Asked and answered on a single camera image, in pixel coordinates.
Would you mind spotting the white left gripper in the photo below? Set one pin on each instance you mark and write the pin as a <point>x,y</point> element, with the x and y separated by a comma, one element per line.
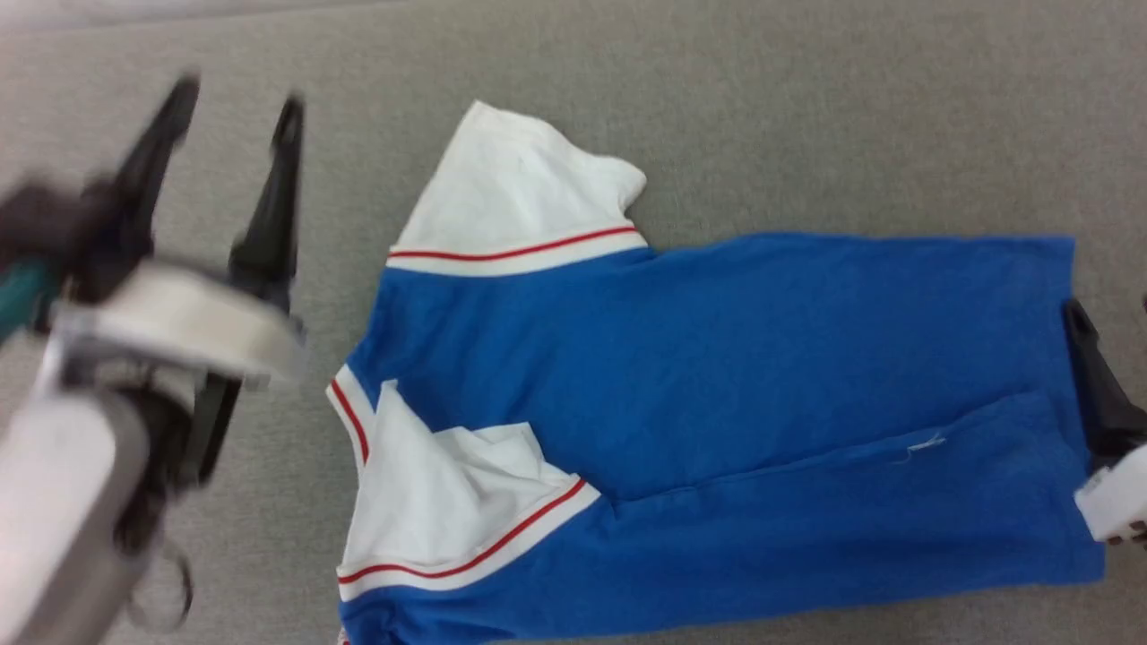
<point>179,322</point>

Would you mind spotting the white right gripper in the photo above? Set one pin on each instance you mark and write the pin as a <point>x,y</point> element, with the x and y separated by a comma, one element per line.
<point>1120,497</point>

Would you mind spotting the blue white red-striped shirt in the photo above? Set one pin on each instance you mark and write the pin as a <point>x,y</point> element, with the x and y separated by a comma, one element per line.
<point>717,358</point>

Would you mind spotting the white grey left arm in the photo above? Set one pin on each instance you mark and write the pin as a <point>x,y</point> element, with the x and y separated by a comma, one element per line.
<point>54,502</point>

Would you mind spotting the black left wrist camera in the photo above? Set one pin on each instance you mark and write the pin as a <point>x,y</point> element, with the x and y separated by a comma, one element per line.
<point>45,224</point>

